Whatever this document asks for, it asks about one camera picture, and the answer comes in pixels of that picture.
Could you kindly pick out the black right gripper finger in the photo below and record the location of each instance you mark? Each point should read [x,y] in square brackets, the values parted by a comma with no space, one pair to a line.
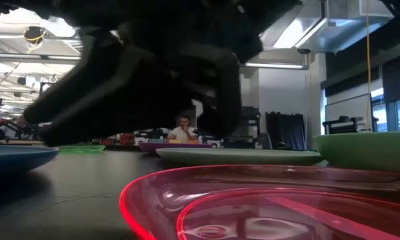
[66,90]
[120,106]

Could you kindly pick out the translucent pink plastic plate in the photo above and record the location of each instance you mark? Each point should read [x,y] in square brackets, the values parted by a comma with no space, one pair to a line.
[173,147]

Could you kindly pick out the blue plastic plate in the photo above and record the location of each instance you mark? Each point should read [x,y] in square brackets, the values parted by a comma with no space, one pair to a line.
[16,158]

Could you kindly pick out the translucent red plastic plate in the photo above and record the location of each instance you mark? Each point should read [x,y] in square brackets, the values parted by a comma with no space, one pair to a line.
[253,206]

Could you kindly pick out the opaque green plastic plate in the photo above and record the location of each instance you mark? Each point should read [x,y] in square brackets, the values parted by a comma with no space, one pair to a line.
[370,151]

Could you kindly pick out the black background robot arm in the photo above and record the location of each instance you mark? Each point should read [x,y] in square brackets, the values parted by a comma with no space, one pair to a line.
[153,134]

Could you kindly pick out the grey ceiling pipe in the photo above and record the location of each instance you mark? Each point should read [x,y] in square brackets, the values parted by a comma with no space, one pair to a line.
[26,56]

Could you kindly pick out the translucent green plastic plate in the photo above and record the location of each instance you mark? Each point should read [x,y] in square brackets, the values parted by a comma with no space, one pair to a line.
[83,149]

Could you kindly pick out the person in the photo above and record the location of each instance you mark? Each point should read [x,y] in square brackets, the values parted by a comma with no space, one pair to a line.
[182,134]

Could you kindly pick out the long ceiling light bar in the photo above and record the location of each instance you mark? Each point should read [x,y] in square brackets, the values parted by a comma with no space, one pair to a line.
[276,65]

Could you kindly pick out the black equipment cabinet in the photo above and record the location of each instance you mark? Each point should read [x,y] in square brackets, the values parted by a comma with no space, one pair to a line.
[251,126]

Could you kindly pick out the pale white plastic plate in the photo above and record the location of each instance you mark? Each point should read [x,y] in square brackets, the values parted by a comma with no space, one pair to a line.
[236,156]

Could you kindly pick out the black curtain panel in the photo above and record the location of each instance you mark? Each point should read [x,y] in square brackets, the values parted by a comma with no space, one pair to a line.
[285,131]

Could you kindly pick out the white board panel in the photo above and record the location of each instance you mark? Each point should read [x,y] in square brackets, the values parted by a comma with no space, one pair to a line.
[346,106]

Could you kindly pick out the black perforated cart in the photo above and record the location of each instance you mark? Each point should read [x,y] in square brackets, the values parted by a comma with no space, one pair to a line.
[340,126]

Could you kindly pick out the dark window blind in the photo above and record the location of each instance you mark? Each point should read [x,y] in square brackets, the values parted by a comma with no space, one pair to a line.
[398,81]

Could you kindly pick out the dome security camera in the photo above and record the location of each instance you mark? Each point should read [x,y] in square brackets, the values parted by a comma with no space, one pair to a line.
[303,51]

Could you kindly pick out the silver ceiling air duct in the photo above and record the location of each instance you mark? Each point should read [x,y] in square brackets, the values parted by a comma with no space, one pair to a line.
[330,26]

